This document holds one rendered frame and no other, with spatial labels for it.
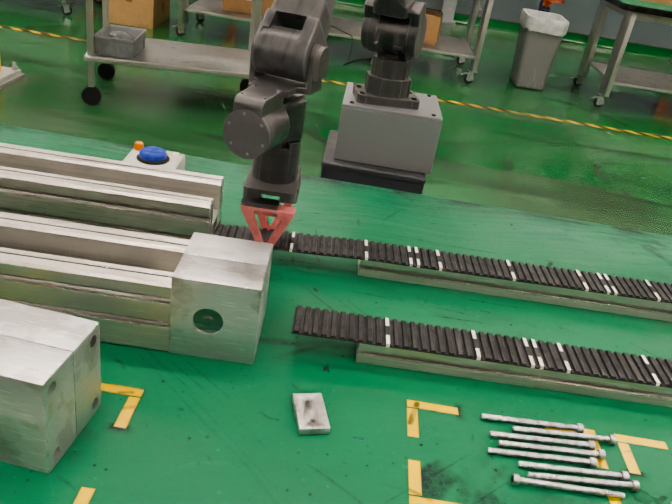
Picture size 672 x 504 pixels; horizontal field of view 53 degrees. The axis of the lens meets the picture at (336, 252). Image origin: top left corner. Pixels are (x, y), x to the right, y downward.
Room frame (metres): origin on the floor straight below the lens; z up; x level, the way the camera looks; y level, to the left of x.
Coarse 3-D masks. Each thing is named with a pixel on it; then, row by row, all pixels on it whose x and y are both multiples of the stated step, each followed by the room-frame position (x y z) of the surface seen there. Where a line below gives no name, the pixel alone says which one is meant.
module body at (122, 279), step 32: (0, 224) 0.63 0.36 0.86; (32, 224) 0.64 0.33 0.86; (64, 224) 0.65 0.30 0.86; (0, 256) 0.57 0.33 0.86; (32, 256) 0.58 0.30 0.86; (64, 256) 0.63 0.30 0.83; (96, 256) 0.64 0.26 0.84; (128, 256) 0.64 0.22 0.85; (160, 256) 0.64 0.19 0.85; (0, 288) 0.56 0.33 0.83; (32, 288) 0.56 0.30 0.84; (64, 288) 0.56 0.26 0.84; (96, 288) 0.57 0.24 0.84; (128, 288) 0.57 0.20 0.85; (160, 288) 0.57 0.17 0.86; (96, 320) 0.56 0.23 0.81; (128, 320) 0.57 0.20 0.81; (160, 320) 0.57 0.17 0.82
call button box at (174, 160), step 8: (136, 152) 0.95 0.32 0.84; (168, 152) 0.97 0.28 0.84; (176, 152) 0.97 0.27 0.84; (128, 160) 0.91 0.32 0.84; (136, 160) 0.92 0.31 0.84; (144, 160) 0.91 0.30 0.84; (168, 160) 0.93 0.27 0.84; (176, 160) 0.94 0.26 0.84; (184, 160) 0.96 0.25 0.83; (176, 168) 0.92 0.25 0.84; (184, 168) 0.97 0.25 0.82
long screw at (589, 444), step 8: (496, 432) 0.52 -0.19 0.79; (520, 440) 0.52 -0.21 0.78; (528, 440) 0.52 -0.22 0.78; (536, 440) 0.52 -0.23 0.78; (544, 440) 0.52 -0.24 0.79; (552, 440) 0.52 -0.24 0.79; (560, 440) 0.53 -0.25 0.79; (568, 440) 0.53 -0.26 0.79; (592, 440) 0.53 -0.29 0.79; (592, 448) 0.52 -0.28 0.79
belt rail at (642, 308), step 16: (368, 272) 0.80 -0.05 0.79; (384, 272) 0.80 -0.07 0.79; (400, 272) 0.80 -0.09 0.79; (416, 272) 0.80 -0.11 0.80; (432, 272) 0.80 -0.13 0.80; (448, 272) 0.80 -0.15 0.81; (448, 288) 0.80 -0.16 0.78; (464, 288) 0.80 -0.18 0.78; (480, 288) 0.80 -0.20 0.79; (496, 288) 0.80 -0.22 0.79; (512, 288) 0.81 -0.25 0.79; (528, 288) 0.80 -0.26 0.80; (544, 288) 0.80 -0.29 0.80; (560, 288) 0.81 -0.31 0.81; (560, 304) 0.81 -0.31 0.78; (576, 304) 0.81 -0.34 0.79; (592, 304) 0.81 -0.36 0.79; (608, 304) 0.81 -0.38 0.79; (624, 304) 0.82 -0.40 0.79; (640, 304) 0.81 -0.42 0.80; (656, 304) 0.81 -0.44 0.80
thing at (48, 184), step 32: (0, 160) 0.82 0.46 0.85; (32, 160) 0.82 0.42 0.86; (64, 160) 0.82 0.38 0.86; (96, 160) 0.84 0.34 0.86; (0, 192) 0.75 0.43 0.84; (32, 192) 0.76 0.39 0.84; (64, 192) 0.75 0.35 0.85; (96, 192) 0.75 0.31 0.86; (128, 192) 0.76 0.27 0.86; (160, 192) 0.77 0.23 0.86; (192, 192) 0.83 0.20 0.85; (96, 224) 0.76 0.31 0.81; (128, 224) 0.75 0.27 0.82; (160, 224) 0.75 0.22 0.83; (192, 224) 0.76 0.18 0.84
